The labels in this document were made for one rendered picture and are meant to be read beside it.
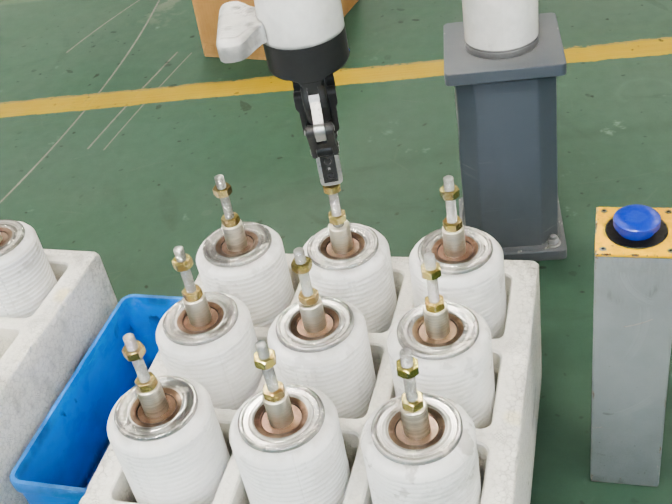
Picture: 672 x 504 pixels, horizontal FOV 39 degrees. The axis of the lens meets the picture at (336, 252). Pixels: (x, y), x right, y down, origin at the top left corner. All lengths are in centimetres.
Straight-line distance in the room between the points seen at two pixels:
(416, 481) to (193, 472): 21
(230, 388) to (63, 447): 26
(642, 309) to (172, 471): 44
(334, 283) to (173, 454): 24
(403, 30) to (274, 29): 119
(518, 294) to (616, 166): 55
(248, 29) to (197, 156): 88
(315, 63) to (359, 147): 80
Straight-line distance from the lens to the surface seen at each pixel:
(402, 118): 169
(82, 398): 116
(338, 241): 97
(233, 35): 83
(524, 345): 96
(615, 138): 160
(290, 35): 82
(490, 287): 95
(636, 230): 86
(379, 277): 97
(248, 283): 100
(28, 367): 111
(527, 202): 129
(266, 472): 81
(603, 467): 106
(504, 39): 119
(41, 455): 110
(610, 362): 94
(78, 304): 118
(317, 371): 88
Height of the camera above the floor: 85
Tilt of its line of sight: 37 degrees down
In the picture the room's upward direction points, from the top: 11 degrees counter-clockwise
